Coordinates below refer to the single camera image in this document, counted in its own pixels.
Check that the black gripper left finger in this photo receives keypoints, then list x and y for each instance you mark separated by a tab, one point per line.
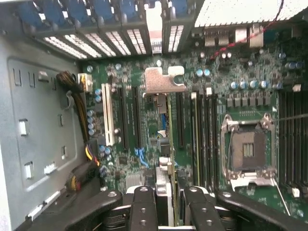
142	209

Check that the grey power supply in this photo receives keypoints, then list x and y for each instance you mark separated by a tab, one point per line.
43	108

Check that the open black PC case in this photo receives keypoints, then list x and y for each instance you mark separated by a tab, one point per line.
240	12

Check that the white expansion slot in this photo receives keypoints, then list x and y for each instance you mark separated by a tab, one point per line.
108	115

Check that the metal socket cover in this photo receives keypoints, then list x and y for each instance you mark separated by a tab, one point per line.
252	179

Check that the CPU socket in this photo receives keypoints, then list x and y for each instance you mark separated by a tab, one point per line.
250	149

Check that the green motherboard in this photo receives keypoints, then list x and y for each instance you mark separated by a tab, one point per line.
240	72

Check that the thin metal locking lever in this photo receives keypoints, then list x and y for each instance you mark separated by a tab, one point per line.
293	117

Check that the black RAM stick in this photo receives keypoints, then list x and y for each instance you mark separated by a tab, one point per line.
196	139

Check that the blue expansion slot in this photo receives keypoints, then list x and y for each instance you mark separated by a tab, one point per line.
164	120

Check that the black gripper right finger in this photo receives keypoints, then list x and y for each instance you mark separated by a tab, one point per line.
202	211

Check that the silver chipset heatsink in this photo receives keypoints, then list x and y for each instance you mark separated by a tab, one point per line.
133	180

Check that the black expansion slot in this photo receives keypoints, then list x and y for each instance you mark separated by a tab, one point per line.
136	118
122	120
180	120

